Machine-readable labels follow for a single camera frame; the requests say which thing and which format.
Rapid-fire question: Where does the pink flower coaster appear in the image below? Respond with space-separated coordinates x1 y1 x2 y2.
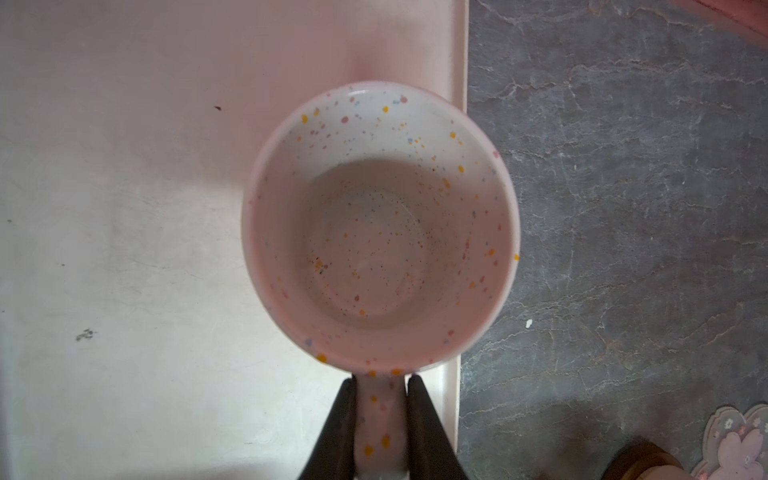
690 403 767 480

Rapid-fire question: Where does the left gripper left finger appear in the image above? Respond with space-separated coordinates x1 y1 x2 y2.
298 376 357 480

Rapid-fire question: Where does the beige serving tray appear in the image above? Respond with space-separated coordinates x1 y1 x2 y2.
1 1 469 479

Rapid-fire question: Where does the white mug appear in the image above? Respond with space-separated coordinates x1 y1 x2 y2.
242 81 520 479

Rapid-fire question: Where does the brown wooden coaster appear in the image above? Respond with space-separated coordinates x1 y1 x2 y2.
601 441 682 480

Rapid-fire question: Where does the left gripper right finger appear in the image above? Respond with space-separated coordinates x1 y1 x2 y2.
406 374 468 480

